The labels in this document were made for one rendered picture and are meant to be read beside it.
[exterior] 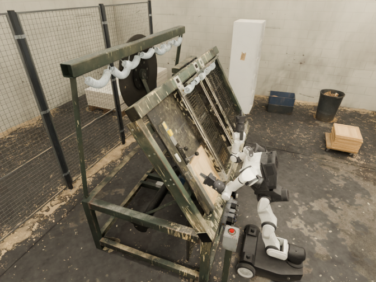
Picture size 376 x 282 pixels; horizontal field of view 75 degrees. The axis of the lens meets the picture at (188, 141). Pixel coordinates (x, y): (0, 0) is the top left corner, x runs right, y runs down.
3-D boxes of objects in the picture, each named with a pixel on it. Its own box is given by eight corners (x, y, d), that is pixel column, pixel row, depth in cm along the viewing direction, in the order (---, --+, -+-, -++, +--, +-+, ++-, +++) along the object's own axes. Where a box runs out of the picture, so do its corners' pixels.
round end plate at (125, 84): (129, 122, 254) (117, 41, 212) (124, 122, 256) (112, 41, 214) (161, 95, 318) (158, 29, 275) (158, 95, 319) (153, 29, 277)
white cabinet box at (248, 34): (248, 114, 603) (262, 23, 494) (225, 111, 622) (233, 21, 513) (252, 105, 651) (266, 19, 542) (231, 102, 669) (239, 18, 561)
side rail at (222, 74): (239, 124, 379) (246, 122, 374) (207, 58, 345) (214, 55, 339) (240, 122, 386) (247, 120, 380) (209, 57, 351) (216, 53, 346)
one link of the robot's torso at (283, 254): (286, 246, 271) (288, 238, 264) (285, 262, 255) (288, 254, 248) (267, 240, 277) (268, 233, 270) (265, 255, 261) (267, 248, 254)
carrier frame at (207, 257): (206, 290, 252) (210, 239, 208) (95, 248, 292) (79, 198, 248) (242, 166, 427) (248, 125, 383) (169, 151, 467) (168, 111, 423)
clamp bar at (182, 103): (220, 183, 259) (241, 179, 247) (164, 83, 222) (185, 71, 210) (222, 177, 267) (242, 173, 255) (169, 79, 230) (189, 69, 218)
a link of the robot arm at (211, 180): (208, 177, 185) (221, 186, 185) (211, 169, 193) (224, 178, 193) (201, 186, 193) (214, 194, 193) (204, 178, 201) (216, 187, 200)
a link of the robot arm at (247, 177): (235, 194, 181) (250, 182, 167) (228, 182, 185) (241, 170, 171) (244, 189, 187) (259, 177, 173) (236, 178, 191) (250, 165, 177)
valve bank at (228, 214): (232, 240, 237) (235, 223, 224) (217, 235, 241) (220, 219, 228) (241, 203, 276) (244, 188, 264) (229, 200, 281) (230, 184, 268)
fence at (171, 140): (210, 211, 227) (213, 210, 225) (158, 125, 198) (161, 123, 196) (211, 207, 231) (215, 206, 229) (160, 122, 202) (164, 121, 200)
